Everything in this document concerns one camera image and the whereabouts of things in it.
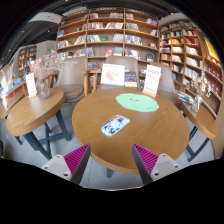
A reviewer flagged stack of colourful books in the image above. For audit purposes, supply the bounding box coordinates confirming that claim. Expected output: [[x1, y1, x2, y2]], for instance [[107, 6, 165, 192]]
[[177, 91, 195, 106]]

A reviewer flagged white hanging ceiling panel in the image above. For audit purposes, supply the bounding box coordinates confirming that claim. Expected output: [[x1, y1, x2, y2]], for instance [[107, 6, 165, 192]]
[[28, 11, 63, 25]]

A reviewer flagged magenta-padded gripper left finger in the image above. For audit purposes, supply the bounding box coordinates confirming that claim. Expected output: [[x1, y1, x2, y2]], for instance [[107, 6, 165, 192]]
[[40, 143, 92, 186]]

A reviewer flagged distant wooden bookshelf unit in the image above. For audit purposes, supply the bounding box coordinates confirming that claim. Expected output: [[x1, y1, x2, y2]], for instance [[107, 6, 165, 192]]
[[16, 44, 38, 81]]

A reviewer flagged transparent computer mouse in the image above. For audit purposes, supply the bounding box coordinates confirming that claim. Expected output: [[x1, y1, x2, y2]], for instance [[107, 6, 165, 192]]
[[100, 114, 131, 138]]

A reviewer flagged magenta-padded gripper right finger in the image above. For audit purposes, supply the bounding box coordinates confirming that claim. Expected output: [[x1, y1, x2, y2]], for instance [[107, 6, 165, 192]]
[[131, 143, 184, 186]]

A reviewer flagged round wooden side table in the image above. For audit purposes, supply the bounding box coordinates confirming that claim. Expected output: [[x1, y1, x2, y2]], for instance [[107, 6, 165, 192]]
[[5, 87, 72, 161], [180, 101, 219, 163]]

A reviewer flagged white framed floral picture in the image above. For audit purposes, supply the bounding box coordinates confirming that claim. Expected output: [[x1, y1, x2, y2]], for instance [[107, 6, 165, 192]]
[[100, 63, 126, 88]]

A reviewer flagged angled wooden bookshelf unit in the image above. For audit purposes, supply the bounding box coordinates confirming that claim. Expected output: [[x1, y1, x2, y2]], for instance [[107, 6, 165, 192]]
[[158, 18, 224, 118]]

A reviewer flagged glass vase with dried flowers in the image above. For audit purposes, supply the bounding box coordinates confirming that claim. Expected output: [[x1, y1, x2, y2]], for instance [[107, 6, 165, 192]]
[[190, 66, 213, 114]]

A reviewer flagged white sign on wooden stand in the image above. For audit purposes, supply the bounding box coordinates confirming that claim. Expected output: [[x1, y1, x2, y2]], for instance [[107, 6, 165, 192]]
[[142, 64, 162, 98]]

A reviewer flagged small white table sign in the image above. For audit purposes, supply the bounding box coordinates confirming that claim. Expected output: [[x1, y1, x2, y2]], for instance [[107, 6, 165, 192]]
[[25, 72, 38, 98]]

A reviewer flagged green blob-shaped mouse pad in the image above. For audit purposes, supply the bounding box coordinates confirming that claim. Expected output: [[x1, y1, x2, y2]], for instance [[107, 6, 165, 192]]
[[115, 92, 160, 113]]

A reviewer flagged wide wooden bookshelf unit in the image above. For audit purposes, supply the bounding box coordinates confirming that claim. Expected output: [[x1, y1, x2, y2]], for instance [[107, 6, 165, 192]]
[[54, 8, 161, 73]]

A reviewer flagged dark-covered book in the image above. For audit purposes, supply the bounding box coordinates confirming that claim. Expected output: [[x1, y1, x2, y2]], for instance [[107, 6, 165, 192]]
[[124, 71, 139, 88]]

